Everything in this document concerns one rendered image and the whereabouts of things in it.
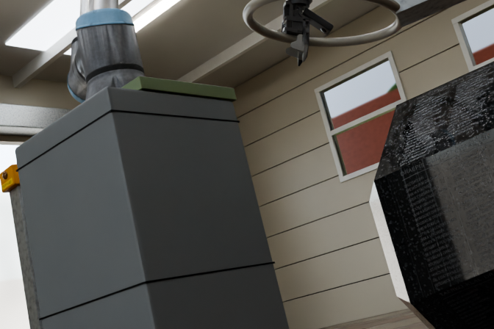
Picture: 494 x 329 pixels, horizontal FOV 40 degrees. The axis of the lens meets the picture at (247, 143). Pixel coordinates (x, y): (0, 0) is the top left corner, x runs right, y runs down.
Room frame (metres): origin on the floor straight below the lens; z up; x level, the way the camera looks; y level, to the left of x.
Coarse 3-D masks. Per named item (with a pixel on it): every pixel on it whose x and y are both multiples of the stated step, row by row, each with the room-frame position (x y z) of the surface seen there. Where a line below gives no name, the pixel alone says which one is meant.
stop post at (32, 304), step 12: (12, 168) 2.43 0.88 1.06; (0, 180) 2.50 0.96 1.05; (12, 180) 2.43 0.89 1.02; (12, 192) 2.49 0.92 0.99; (12, 204) 2.50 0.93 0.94; (24, 216) 2.46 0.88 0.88; (24, 228) 2.46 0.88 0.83; (24, 240) 2.46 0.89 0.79; (24, 252) 2.47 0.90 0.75; (24, 264) 2.48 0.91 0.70; (24, 276) 2.49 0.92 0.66; (24, 288) 2.50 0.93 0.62; (36, 288) 2.46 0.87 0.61; (36, 300) 2.46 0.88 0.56; (36, 312) 2.46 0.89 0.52; (36, 324) 2.47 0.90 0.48
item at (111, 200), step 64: (64, 128) 1.45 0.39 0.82; (128, 128) 1.36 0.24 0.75; (192, 128) 1.51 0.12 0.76; (64, 192) 1.47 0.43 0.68; (128, 192) 1.34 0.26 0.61; (192, 192) 1.47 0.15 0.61; (64, 256) 1.50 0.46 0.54; (128, 256) 1.36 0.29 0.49; (192, 256) 1.44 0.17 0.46; (256, 256) 1.60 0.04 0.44; (64, 320) 1.53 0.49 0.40; (128, 320) 1.38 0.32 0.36; (192, 320) 1.41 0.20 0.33; (256, 320) 1.56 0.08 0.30
